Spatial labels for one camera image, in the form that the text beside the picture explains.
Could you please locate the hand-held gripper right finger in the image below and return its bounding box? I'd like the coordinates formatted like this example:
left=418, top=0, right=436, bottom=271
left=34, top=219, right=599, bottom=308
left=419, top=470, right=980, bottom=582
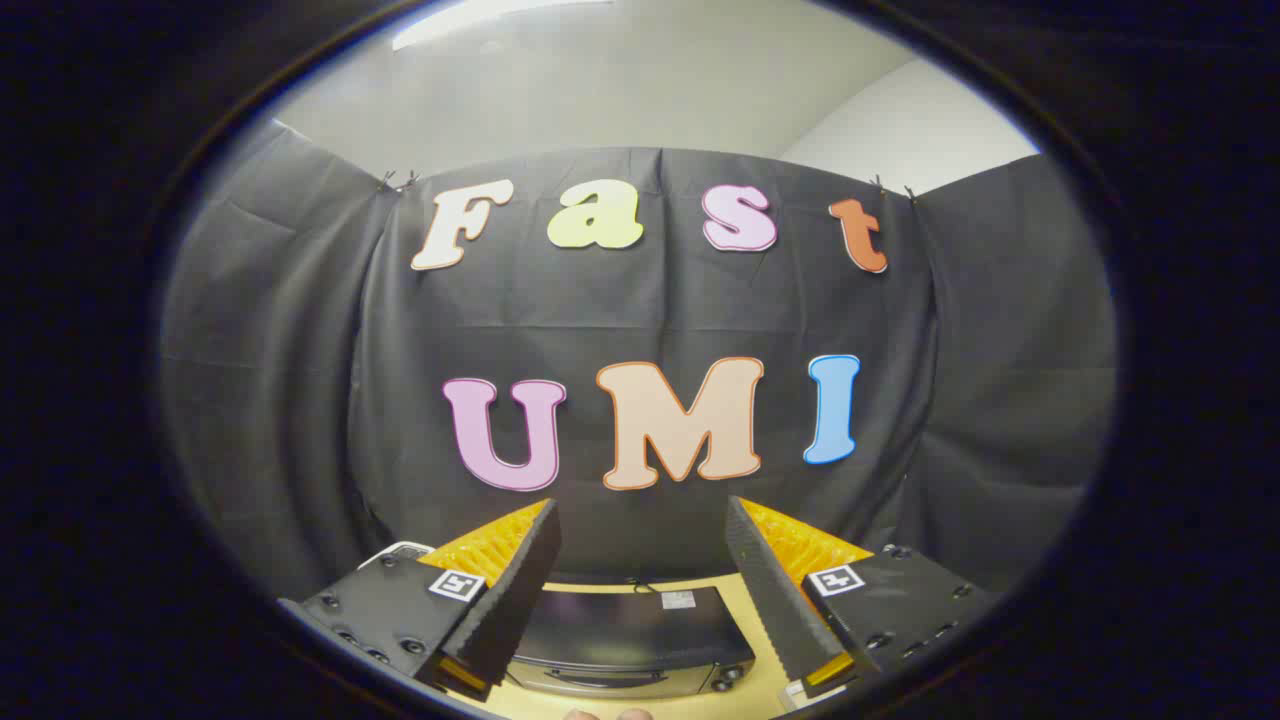
left=724, top=495, right=1001, bottom=713

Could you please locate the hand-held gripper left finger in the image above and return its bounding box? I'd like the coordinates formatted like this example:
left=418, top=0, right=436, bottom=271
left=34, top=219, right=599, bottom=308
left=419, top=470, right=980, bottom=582
left=278, top=498, right=562, bottom=701

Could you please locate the black toaster oven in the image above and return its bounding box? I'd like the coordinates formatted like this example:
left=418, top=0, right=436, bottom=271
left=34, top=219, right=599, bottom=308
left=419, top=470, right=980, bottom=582
left=503, top=584, right=757, bottom=701

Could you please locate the white bread toaster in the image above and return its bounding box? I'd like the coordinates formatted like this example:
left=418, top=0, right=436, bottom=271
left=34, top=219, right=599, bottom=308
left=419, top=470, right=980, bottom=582
left=358, top=541, right=437, bottom=571

